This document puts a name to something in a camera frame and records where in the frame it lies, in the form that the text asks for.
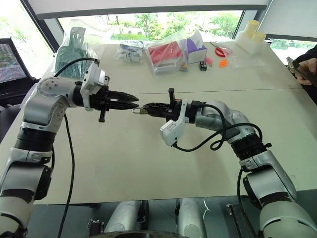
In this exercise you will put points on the clear bag around dustpan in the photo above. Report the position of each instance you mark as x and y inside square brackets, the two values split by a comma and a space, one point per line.
[95, 42]

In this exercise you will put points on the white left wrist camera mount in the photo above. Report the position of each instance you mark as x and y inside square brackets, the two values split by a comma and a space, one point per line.
[92, 81]

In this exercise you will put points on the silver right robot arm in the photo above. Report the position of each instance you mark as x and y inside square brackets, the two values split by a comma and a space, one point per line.
[270, 171]

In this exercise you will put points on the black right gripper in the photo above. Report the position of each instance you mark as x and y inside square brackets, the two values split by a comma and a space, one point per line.
[172, 109]

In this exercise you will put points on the red box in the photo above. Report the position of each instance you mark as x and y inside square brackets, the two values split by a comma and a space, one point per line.
[163, 53]

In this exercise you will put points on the bag of blue white items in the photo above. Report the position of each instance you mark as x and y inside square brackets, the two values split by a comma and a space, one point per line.
[130, 50]

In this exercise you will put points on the green plastic dustpan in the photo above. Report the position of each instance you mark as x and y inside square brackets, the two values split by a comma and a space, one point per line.
[71, 54]

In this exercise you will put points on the small brass padlock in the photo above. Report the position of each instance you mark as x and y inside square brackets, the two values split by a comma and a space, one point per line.
[142, 112]

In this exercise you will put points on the black mesh office chair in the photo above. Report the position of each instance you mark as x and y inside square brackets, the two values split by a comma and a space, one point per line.
[12, 64]

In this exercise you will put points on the orange small item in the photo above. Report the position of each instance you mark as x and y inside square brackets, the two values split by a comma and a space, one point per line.
[224, 64]

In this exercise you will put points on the grey metal bracket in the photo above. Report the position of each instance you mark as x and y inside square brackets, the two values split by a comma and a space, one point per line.
[239, 218]

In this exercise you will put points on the flat clear plastic bag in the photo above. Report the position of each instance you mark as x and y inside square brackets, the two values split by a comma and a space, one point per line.
[245, 59]

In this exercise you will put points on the clear bag with red box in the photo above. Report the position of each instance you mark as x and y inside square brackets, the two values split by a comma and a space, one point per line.
[161, 70]

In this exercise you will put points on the pink small item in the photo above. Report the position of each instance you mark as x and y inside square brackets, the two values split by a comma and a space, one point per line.
[209, 61]

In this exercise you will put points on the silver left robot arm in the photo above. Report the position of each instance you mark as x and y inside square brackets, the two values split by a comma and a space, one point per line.
[42, 104]

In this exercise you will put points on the bystander hand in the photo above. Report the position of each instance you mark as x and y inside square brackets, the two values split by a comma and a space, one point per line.
[309, 72]

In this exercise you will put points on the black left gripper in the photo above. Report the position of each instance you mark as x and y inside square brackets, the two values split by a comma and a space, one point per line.
[102, 100]

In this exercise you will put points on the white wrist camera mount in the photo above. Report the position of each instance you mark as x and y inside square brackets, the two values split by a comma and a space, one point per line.
[171, 131]
[92, 81]

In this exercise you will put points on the cream plastic cylinder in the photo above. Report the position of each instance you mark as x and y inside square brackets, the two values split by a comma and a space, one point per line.
[259, 36]
[252, 27]

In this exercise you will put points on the small colourful toy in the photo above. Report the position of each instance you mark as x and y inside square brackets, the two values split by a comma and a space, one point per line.
[183, 67]

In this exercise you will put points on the bystander black sleeve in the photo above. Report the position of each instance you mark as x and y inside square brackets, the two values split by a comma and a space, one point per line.
[308, 53]

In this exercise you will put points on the silver robot leg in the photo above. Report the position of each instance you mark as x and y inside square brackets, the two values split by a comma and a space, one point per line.
[190, 218]
[123, 215]

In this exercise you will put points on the white roller blind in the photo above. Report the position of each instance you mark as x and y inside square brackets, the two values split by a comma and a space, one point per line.
[148, 6]

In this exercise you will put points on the dark smartphone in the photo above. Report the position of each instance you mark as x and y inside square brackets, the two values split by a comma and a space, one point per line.
[293, 64]

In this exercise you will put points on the purple and white tissue box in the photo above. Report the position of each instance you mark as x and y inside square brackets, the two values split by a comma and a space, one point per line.
[196, 52]

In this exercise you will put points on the small black box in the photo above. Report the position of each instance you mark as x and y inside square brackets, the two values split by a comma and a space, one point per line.
[203, 66]

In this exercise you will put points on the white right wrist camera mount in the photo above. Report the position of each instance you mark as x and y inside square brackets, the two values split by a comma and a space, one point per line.
[171, 131]

